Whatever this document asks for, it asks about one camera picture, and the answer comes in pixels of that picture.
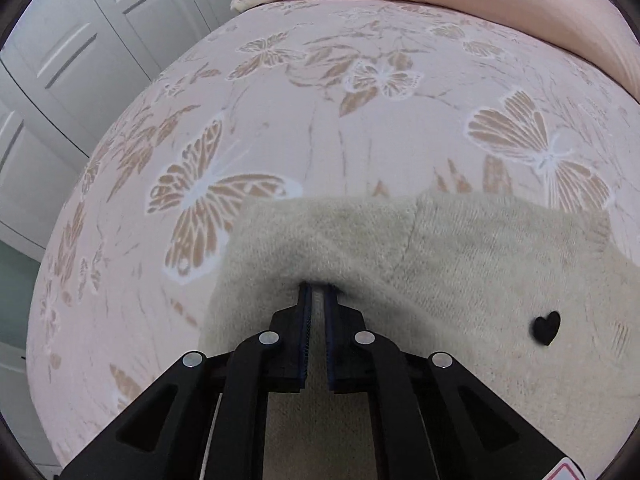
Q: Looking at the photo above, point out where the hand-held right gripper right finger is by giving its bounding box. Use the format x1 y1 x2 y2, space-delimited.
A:
323 284 587 480

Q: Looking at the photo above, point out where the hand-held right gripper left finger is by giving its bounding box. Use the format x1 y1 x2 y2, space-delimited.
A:
60 283 313 480

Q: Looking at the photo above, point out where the beige fuzzy sweater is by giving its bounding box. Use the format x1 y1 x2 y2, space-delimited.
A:
198 191 640 480

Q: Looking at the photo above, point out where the butterfly pattern bed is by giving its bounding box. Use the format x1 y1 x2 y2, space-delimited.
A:
27 0 640 466

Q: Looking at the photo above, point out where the white wardrobe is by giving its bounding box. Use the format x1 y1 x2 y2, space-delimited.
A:
0 0 267 461

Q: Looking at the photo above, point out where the pink duvet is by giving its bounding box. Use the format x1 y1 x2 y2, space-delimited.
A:
230 0 640 102

